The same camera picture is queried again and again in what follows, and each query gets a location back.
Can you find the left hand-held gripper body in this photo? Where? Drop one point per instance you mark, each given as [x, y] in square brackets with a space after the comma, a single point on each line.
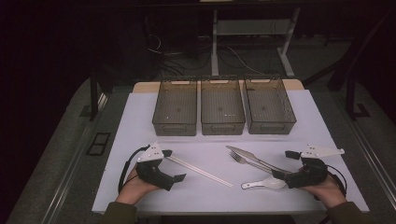
[153, 174]

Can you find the white soup spoon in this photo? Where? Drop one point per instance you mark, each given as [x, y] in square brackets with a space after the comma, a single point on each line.
[271, 183]

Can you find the metal table knife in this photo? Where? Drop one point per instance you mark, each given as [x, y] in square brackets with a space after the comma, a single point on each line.
[246, 153]

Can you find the translucent brown plastic bin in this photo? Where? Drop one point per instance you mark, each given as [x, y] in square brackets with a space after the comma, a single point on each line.
[176, 109]
[269, 109]
[221, 109]

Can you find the white table mat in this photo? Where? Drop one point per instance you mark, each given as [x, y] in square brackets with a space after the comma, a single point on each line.
[202, 199]

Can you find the white metal desk frame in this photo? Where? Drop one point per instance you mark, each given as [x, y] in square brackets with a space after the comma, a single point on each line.
[214, 46]

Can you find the metal floor rail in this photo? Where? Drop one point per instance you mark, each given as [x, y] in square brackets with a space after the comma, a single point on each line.
[63, 186]
[373, 158]

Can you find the black metal stand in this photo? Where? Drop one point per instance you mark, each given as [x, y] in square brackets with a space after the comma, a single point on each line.
[351, 99]
[93, 96]

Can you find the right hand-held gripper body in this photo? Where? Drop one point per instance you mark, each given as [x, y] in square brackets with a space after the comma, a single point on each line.
[308, 174]

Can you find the person's right hand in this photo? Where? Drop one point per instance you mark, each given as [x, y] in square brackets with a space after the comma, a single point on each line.
[327, 191]

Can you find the person's left hand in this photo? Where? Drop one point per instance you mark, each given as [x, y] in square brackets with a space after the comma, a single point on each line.
[134, 188]

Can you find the metal fork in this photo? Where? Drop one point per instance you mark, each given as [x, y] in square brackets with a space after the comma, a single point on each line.
[238, 157]

